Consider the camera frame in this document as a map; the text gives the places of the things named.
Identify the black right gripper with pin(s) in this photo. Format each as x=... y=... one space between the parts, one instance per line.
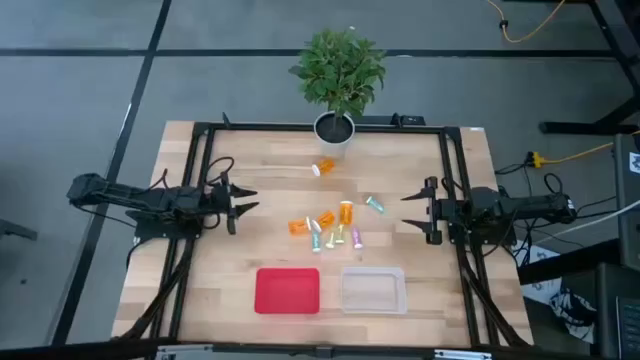
x=442 y=212

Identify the white black patterned bag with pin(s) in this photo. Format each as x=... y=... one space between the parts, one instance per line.
x=570 y=305

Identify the white plant pot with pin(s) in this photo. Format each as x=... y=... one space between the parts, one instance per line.
x=334 y=147

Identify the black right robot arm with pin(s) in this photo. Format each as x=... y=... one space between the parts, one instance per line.
x=525 y=206

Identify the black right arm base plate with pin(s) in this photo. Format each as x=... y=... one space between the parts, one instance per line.
x=500 y=237

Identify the red plastic bin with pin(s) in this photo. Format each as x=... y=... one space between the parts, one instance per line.
x=287 y=291

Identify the orange pill bottle white cap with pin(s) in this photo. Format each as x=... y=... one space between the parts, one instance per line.
x=299 y=226
x=346 y=212
x=325 y=166
x=327 y=218

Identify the clear plastic bin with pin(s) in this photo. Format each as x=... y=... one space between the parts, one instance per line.
x=374 y=291

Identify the black equipment box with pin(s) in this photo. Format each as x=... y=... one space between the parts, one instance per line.
x=607 y=310

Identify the black desk leg frame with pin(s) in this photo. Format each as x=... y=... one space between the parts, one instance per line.
x=575 y=127

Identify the purple small vial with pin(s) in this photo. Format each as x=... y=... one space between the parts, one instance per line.
x=356 y=238

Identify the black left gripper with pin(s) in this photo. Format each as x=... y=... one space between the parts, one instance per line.
x=222 y=197

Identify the grey computer tower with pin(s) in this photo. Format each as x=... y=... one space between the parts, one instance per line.
x=627 y=210

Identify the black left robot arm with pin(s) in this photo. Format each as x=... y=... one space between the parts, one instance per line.
x=150 y=200

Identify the black metal table frame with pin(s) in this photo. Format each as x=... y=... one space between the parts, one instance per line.
x=250 y=127

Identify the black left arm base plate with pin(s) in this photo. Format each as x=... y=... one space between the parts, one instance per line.
x=165 y=231

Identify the green leafy plant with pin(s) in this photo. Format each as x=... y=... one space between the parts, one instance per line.
x=340 y=70

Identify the black bracket device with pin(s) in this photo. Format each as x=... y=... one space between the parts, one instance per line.
x=410 y=120

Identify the yellow small vial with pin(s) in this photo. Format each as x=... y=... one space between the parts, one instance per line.
x=330 y=241
x=340 y=233

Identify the teal small vial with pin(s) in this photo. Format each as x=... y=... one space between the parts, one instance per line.
x=374 y=204
x=316 y=241

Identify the grey furniture leg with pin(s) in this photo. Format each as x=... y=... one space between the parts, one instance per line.
x=15 y=230

